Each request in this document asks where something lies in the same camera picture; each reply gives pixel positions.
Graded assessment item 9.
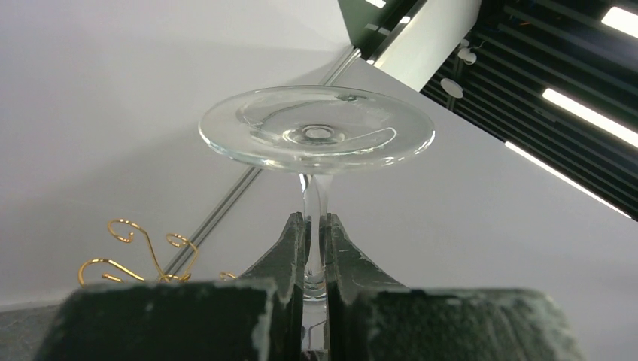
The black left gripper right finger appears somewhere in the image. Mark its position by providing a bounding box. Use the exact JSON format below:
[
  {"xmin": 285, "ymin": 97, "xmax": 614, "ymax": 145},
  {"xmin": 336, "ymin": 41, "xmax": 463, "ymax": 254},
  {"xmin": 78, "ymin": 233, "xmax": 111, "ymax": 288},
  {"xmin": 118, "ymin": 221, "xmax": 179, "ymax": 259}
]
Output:
[{"xmin": 325, "ymin": 214, "xmax": 584, "ymax": 360}]

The gold wire rack wooden base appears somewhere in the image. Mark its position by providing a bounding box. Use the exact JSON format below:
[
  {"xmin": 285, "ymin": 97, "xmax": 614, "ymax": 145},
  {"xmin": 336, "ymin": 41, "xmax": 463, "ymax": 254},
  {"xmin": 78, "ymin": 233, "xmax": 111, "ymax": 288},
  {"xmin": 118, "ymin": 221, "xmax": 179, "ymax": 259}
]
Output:
[{"xmin": 77, "ymin": 219, "xmax": 239, "ymax": 287}]

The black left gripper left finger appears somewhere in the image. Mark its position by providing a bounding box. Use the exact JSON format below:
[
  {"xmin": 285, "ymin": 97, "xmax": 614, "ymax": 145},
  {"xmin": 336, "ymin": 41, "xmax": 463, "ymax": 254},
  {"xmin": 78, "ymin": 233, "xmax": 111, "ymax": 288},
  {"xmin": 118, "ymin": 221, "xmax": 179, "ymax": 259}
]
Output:
[{"xmin": 35, "ymin": 213, "xmax": 305, "ymax": 360}]

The clear wine glass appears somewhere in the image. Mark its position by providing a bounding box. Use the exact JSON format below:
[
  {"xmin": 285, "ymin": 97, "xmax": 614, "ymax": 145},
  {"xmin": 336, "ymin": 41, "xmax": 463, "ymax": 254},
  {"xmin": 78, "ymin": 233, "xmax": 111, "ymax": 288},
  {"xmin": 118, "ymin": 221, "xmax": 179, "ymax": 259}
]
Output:
[{"xmin": 199, "ymin": 85, "xmax": 435, "ymax": 350}]

